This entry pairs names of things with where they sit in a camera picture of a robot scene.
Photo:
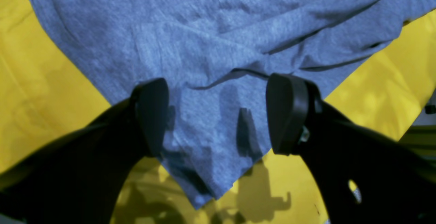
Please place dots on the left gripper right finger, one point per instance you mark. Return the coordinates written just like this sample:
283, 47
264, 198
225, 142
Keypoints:
363, 176

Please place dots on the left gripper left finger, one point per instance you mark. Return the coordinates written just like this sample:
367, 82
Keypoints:
76, 179

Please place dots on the grey t-shirt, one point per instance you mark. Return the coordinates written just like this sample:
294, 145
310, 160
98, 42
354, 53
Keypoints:
216, 56

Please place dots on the yellow tablecloth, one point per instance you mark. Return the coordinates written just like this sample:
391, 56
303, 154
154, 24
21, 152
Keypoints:
43, 96

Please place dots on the aluminium frame rail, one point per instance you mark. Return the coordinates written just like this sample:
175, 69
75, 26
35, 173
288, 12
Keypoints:
421, 139

